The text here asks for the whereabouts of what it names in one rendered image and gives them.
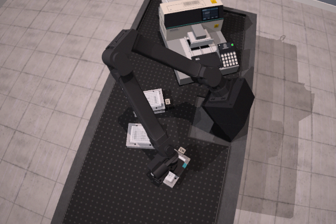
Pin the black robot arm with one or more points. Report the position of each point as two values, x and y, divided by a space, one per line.
116 57

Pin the white multi-well plate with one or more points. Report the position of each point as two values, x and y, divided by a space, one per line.
139 136
170 176
153 98

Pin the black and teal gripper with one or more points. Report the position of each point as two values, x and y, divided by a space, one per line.
180 167

